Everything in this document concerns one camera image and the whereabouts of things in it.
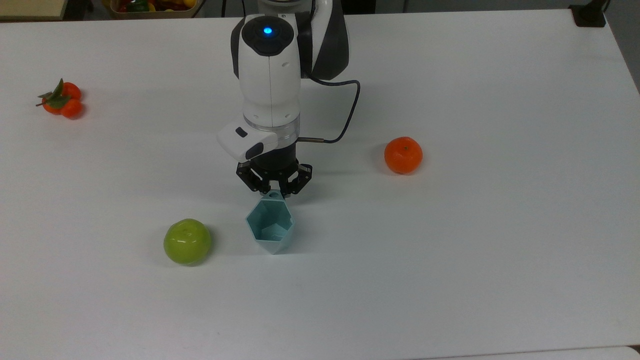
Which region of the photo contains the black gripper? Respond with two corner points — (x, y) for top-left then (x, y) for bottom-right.
(236, 140), (314, 199)

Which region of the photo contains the light blue faceted mug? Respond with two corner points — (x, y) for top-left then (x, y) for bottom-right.
(245, 190), (296, 255)

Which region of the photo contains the green apple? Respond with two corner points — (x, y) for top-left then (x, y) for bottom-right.
(163, 218), (212, 266)

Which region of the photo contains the orange mandarin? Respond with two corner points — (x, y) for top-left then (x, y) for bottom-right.
(384, 136), (424, 175)

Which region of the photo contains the small oranges cluster with leaves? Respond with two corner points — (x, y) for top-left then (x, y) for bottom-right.
(35, 78), (84, 119)

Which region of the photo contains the basket of toy fruit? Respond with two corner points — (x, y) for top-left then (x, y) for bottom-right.
(102, 0), (203, 20)

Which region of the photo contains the beige wooden board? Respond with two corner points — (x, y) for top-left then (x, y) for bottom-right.
(0, 0), (68, 22)

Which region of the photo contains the black table clamp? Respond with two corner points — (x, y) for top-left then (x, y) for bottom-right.
(569, 0), (608, 28)

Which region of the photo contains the dark gripper cable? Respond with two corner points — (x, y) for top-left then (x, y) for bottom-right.
(299, 79), (361, 145)

